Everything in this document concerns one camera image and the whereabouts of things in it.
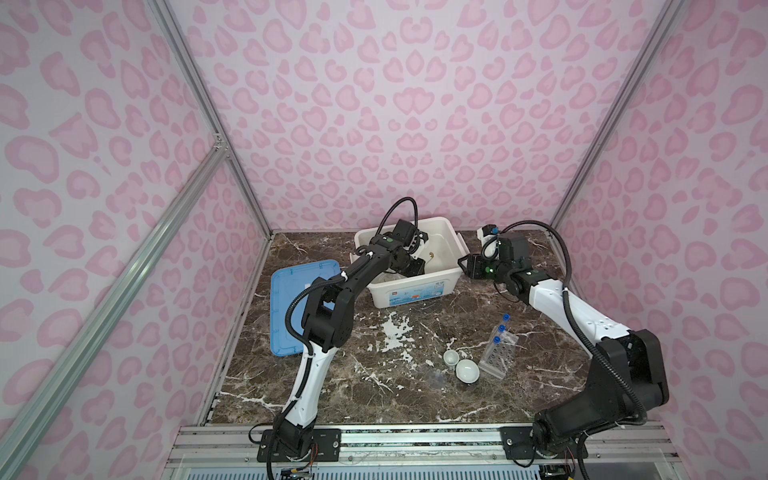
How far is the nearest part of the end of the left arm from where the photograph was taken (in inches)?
29.7

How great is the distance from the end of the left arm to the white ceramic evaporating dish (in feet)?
0.95

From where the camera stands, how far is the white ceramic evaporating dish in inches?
32.9
